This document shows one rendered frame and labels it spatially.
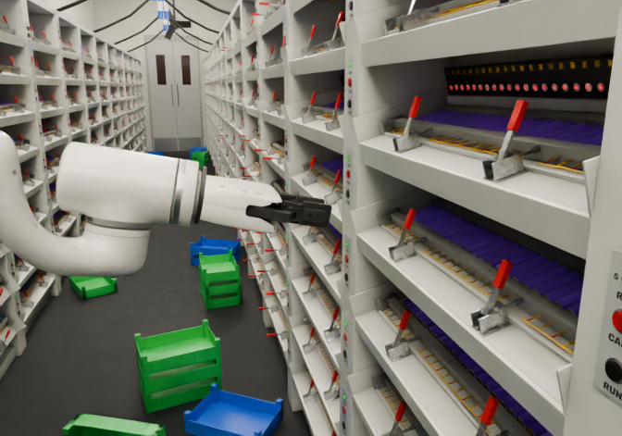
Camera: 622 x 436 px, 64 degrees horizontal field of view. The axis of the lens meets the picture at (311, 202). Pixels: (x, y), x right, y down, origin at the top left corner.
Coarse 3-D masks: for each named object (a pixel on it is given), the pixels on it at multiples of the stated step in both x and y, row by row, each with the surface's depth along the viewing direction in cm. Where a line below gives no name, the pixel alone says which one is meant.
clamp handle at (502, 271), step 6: (504, 264) 60; (510, 264) 59; (498, 270) 60; (504, 270) 59; (498, 276) 60; (504, 276) 60; (498, 282) 60; (504, 282) 60; (498, 288) 60; (492, 294) 60; (498, 294) 60; (492, 300) 60; (486, 306) 61; (492, 306) 60; (486, 312) 61; (492, 312) 61
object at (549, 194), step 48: (432, 96) 100; (480, 96) 86; (528, 96) 75; (576, 96) 66; (384, 144) 90; (432, 144) 78; (480, 144) 68; (528, 144) 59; (576, 144) 53; (432, 192) 72; (480, 192) 58; (528, 192) 51; (576, 192) 47; (576, 240) 44
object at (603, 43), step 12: (528, 48) 78; (540, 48) 75; (552, 48) 73; (564, 48) 70; (576, 48) 68; (588, 48) 66; (600, 48) 64; (612, 48) 62; (456, 60) 99; (468, 60) 94; (480, 60) 91; (492, 60) 87; (504, 60) 84; (516, 60) 81; (528, 60) 78; (528, 108) 79
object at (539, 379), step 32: (416, 192) 104; (384, 224) 102; (384, 256) 89; (416, 256) 85; (416, 288) 76; (448, 288) 73; (480, 288) 70; (448, 320) 67; (480, 352) 60; (512, 352) 56; (544, 352) 55; (512, 384) 55; (544, 384) 50; (544, 416) 50
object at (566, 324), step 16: (400, 224) 98; (416, 224) 93; (432, 240) 84; (432, 256) 82; (448, 256) 80; (464, 256) 75; (480, 272) 70; (496, 272) 68; (512, 288) 64; (528, 288) 63; (528, 304) 61; (544, 304) 59; (528, 320) 59; (544, 320) 58; (560, 320) 55; (576, 320) 54
